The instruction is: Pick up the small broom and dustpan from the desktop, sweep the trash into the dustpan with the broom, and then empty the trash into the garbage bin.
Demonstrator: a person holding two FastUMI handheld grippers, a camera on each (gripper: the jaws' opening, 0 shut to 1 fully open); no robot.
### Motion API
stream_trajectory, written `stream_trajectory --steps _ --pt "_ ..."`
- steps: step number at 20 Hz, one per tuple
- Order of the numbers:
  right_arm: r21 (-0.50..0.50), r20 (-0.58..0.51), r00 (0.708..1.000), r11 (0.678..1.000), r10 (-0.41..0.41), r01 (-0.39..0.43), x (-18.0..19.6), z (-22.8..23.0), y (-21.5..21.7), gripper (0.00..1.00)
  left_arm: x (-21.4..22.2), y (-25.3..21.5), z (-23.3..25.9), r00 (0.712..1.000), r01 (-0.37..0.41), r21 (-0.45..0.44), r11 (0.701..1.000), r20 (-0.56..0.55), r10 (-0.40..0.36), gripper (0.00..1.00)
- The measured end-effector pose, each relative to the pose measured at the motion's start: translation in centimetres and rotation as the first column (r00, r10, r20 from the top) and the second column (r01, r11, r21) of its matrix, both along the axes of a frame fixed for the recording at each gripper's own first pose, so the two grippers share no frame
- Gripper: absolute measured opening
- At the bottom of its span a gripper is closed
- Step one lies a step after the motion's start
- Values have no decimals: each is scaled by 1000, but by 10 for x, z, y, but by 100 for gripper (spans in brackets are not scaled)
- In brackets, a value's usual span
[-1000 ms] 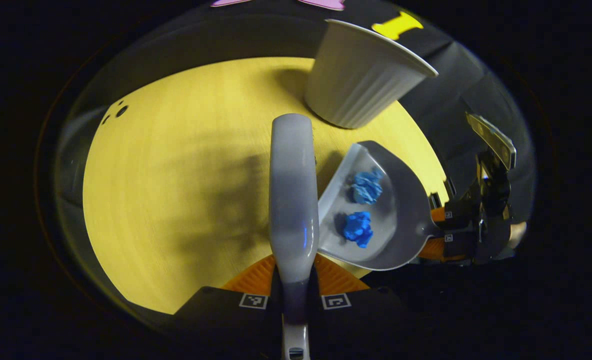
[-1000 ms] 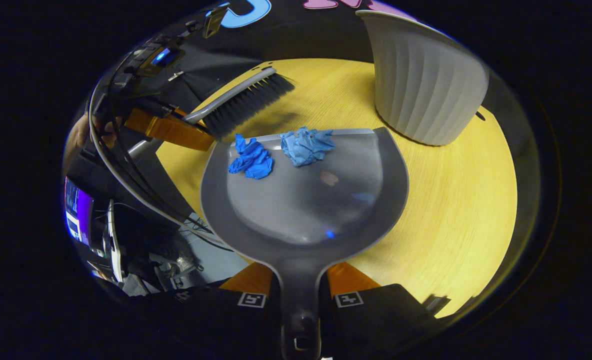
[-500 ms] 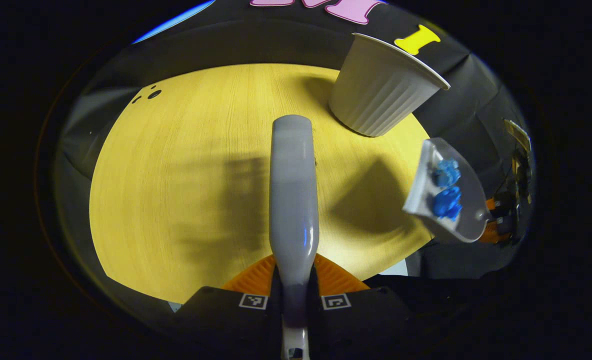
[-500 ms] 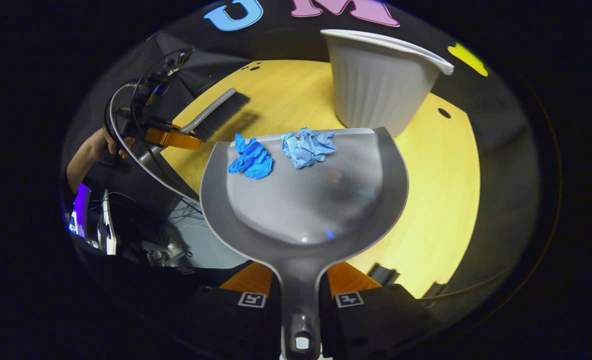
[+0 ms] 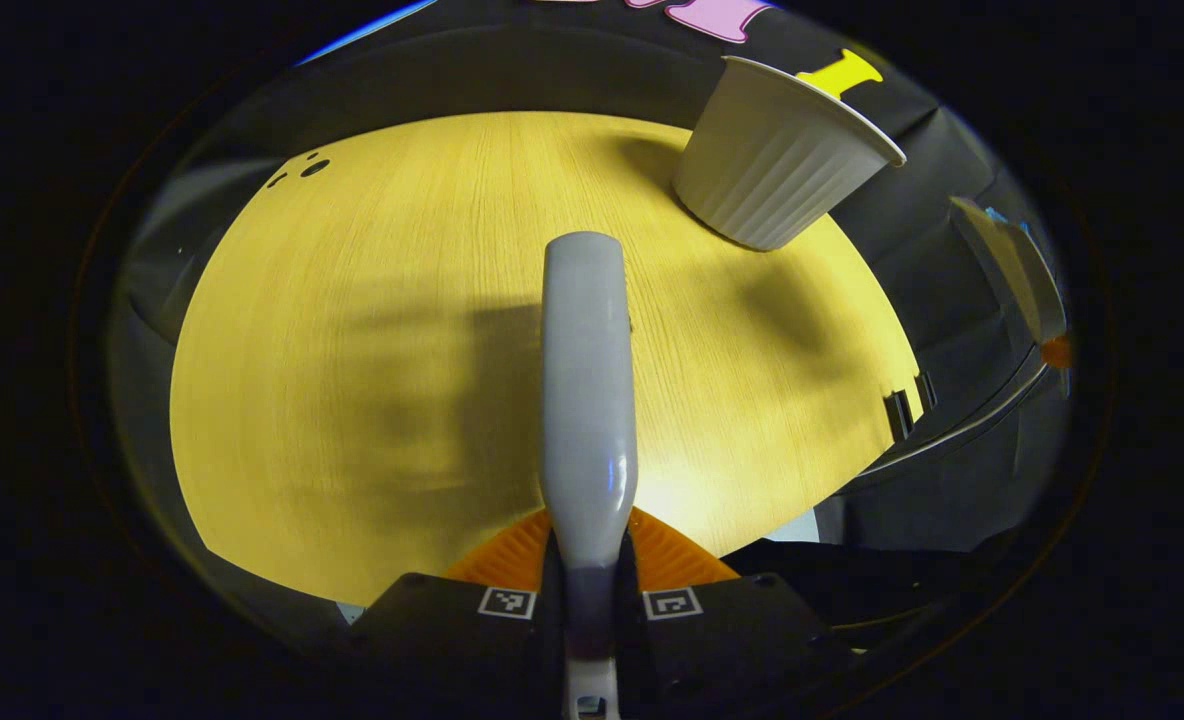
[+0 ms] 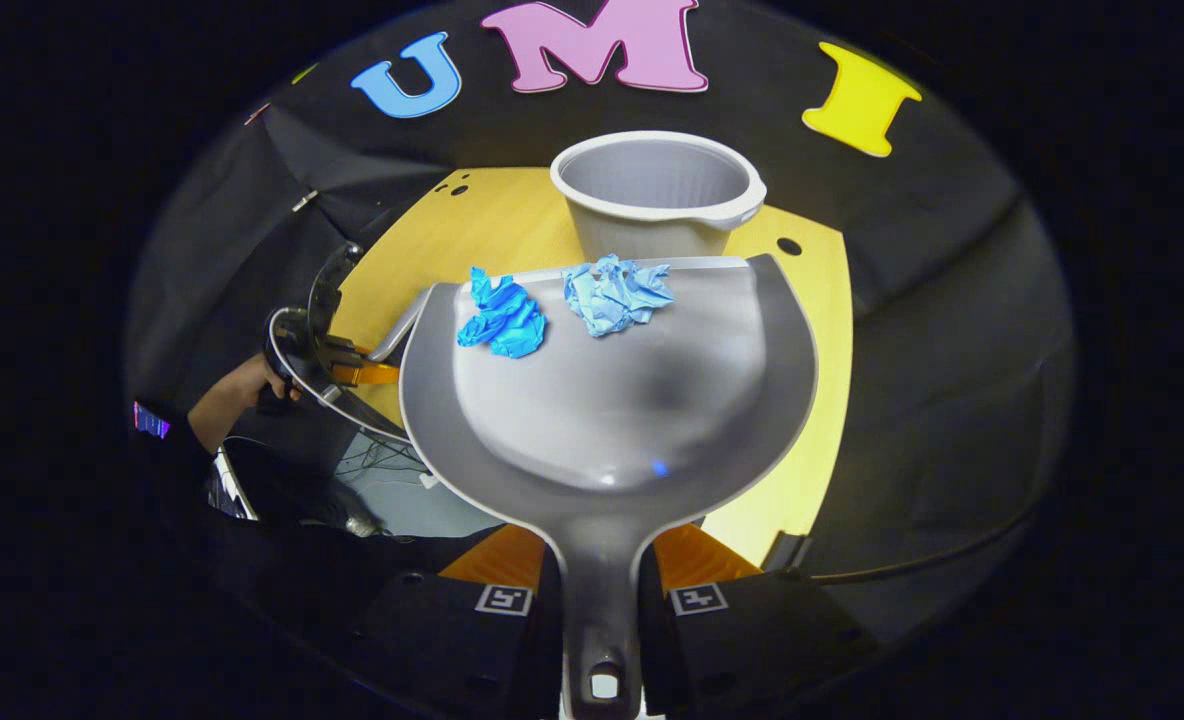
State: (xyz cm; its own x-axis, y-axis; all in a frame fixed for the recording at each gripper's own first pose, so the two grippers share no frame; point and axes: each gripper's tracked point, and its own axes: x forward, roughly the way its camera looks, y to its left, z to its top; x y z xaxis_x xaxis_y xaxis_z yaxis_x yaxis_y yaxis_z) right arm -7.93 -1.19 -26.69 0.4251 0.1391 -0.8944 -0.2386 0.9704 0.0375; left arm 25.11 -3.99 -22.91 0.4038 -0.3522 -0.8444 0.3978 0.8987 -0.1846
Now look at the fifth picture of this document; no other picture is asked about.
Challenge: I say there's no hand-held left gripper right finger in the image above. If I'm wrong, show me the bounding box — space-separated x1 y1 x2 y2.
617 505 853 706

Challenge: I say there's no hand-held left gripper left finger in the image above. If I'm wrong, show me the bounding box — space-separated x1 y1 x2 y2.
347 508 565 701

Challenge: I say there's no small gray broom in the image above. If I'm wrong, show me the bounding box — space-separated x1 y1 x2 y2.
540 232 640 720

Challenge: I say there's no white ribbed garbage bin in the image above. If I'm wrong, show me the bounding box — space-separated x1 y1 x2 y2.
672 55 908 251

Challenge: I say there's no wooden desktop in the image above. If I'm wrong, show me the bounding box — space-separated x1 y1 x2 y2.
170 110 938 609

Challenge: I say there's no right gripper white cable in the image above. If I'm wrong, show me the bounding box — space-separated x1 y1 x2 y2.
852 345 1049 479

